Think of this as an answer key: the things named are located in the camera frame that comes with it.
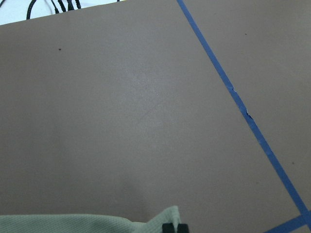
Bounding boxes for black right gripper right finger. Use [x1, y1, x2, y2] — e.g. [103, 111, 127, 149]
[177, 223, 189, 233]

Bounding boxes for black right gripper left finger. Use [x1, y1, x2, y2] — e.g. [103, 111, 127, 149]
[162, 223, 174, 233]

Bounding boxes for green long-sleeve shirt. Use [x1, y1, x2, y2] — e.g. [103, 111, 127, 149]
[0, 206, 181, 233]

